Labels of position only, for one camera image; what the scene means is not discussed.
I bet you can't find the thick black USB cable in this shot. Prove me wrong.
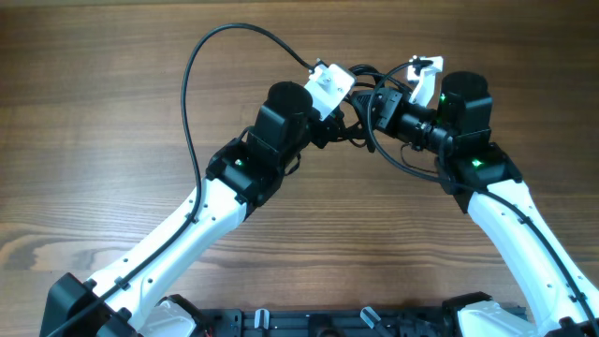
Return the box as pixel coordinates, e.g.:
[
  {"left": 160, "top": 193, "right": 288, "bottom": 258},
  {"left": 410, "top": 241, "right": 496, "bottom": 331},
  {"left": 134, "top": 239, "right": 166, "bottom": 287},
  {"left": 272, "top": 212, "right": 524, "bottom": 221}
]
[{"left": 341, "top": 64, "right": 413, "bottom": 149}]

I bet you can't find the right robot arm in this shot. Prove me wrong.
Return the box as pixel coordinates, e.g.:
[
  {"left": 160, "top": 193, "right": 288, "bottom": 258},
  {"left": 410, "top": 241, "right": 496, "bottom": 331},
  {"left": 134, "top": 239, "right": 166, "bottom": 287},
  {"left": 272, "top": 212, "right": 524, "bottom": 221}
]
[{"left": 348, "top": 71, "right": 598, "bottom": 336}]

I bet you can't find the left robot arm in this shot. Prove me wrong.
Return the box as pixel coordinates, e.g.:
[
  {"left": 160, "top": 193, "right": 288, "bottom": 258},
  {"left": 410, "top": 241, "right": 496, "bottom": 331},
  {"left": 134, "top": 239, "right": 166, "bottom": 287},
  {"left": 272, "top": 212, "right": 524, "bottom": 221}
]
[{"left": 40, "top": 81, "right": 353, "bottom": 336}]

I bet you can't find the left camera black cable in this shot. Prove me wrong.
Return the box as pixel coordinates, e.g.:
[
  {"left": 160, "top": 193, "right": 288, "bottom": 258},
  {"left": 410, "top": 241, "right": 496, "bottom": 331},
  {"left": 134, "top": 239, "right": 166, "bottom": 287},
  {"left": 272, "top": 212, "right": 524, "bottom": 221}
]
[{"left": 44, "top": 22, "right": 324, "bottom": 337}]

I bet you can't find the camera black cable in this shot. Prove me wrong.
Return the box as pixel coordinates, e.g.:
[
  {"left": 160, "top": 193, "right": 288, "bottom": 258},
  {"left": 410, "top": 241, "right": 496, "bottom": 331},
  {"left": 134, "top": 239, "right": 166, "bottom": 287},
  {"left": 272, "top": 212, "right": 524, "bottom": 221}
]
[
  {"left": 366, "top": 58, "right": 599, "bottom": 329},
  {"left": 44, "top": 22, "right": 324, "bottom": 337}
]

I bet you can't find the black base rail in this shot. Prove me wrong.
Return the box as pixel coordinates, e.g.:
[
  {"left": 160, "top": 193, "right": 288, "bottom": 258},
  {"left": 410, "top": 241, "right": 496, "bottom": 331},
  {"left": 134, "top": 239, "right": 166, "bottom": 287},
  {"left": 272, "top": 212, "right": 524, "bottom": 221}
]
[{"left": 153, "top": 292, "right": 530, "bottom": 337}]

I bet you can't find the right camera black cable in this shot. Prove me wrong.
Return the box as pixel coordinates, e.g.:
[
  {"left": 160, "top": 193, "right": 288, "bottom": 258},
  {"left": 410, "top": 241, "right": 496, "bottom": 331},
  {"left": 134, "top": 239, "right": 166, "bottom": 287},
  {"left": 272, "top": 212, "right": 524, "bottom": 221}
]
[{"left": 366, "top": 58, "right": 599, "bottom": 329}]

